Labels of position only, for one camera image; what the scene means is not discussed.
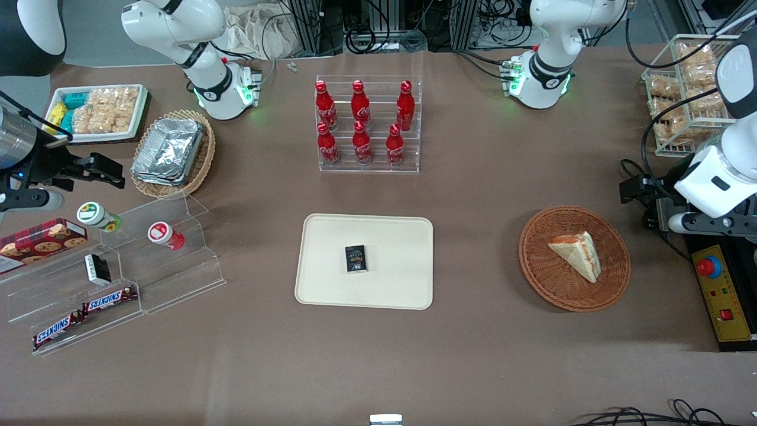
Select clear acrylic stepped shelf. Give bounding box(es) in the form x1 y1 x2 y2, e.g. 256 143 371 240
0 192 228 357

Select green lidded drink cup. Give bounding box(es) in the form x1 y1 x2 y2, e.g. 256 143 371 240
76 201 123 233

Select stack of foil trays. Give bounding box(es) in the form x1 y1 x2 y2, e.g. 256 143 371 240
131 118 205 188

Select rice cracker snack pack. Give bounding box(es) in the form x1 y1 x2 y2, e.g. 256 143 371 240
651 98 693 147
105 86 140 133
647 73 682 100
71 89 110 135
674 44 721 91

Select aluminium frame rack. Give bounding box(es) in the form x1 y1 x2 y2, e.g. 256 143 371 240
283 0 345 57

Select teal snack packet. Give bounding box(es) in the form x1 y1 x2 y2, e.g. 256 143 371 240
59 92 90 134

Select yellow emergency stop box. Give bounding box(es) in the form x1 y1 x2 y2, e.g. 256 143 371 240
691 243 757 344

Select coiled black cable bundle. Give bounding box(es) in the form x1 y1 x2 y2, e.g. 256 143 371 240
345 24 428 55

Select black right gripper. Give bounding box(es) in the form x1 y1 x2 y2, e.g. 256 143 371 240
0 137 127 209

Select red cola bottle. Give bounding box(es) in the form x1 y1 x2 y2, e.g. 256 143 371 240
351 80 372 131
315 80 338 131
352 120 374 165
396 80 416 133
316 122 341 166
386 123 406 167

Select black floor cables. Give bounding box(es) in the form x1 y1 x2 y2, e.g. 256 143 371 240
569 399 757 426

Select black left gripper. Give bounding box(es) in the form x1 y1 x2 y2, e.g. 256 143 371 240
619 167 690 233

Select black tissue pack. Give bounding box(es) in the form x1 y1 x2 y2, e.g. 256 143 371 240
345 244 368 275

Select small black white box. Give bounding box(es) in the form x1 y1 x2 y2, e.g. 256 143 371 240
84 253 112 286

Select white rectangular snack tray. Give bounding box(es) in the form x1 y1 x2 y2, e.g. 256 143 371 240
44 83 150 144

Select triangle sandwich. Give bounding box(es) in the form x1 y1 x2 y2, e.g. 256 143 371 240
548 231 602 284

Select snickers chocolate bar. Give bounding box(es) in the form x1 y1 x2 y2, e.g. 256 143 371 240
81 285 138 315
32 312 84 350

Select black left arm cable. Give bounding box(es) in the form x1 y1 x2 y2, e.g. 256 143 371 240
625 0 757 178

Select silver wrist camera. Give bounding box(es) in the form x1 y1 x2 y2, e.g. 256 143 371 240
0 188 64 215
668 212 748 238

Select beige plastic tray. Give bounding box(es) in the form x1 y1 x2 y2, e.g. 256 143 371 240
295 213 435 311

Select clear acrylic bottle rack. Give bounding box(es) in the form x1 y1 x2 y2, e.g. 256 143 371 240
315 75 423 174

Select white cloth bag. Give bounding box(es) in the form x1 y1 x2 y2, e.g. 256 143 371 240
224 5 298 60

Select white wire basket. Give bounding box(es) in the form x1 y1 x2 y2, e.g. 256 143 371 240
641 34 747 158

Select red lidded drink cup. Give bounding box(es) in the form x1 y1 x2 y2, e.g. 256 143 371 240
147 221 186 251

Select round brown wicker basket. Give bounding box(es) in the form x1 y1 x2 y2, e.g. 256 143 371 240
519 205 632 313

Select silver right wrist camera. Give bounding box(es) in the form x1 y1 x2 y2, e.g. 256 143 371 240
0 188 64 215

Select red cookie box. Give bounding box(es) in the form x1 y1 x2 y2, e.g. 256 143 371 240
0 217 89 275

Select oval light wicker basket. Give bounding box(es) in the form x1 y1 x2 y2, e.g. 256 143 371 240
130 109 217 199

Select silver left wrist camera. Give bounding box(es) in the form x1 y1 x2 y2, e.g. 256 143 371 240
668 212 748 238

